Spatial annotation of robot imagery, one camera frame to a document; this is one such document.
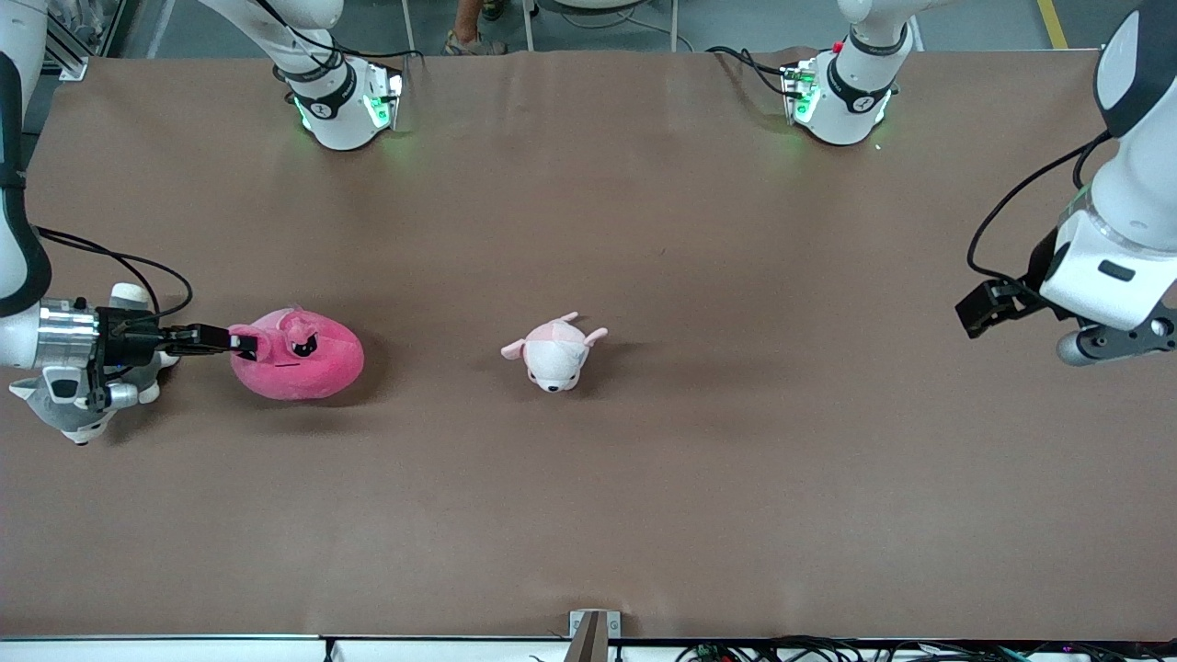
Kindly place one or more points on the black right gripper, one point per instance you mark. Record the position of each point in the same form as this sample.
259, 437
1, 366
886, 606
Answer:
124, 336

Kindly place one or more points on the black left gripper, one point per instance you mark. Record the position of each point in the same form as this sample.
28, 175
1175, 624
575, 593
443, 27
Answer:
1040, 267

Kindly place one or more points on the round hot pink plush toy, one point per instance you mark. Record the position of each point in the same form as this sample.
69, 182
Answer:
303, 372

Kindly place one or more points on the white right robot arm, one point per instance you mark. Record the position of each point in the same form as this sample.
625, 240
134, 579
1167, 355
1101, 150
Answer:
331, 101

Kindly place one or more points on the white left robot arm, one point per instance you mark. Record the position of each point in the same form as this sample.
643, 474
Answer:
1140, 138

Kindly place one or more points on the grey white husky plush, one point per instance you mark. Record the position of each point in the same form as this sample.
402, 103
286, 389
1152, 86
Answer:
78, 425

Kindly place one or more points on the pale pink white plush puppy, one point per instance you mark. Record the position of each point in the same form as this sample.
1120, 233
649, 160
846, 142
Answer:
552, 359

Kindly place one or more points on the white metal stand leg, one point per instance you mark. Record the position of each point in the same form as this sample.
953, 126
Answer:
528, 23
405, 23
674, 23

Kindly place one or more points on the aluminium frame profile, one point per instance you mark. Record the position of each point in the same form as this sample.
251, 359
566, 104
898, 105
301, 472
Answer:
69, 62

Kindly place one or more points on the metal table edge bracket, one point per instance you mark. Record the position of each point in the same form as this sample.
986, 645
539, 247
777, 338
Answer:
588, 639

